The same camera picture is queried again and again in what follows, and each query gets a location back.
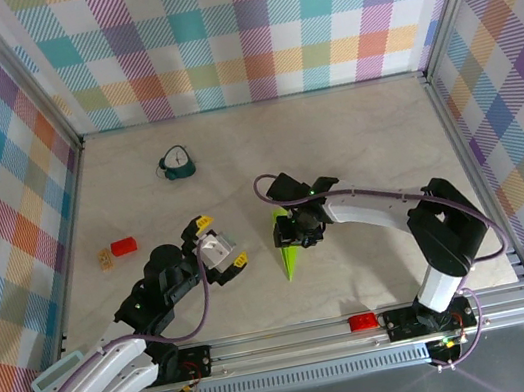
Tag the lime green paper sheet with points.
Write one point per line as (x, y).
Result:
(289, 262)

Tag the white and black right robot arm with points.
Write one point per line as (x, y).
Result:
(451, 233)

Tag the red toy brick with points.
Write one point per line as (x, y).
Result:
(123, 246)

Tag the small tan wooden block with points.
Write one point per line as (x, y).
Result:
(105, 258)

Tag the teal alarm clock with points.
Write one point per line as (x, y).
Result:
(181, 167)

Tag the light teal calculator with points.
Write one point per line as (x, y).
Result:
(57, 373)

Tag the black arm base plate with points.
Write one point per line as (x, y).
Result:
(402, 326)
(195, 362)

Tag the aluminium side rail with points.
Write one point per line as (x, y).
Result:
(71, 240)
(470, 169)

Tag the long aluminium frame rail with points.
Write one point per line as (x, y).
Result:
(294, 348)

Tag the red block on rail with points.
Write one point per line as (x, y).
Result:
(363, 322)

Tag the thin aluminium rail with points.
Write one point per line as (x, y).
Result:
(251, 104)

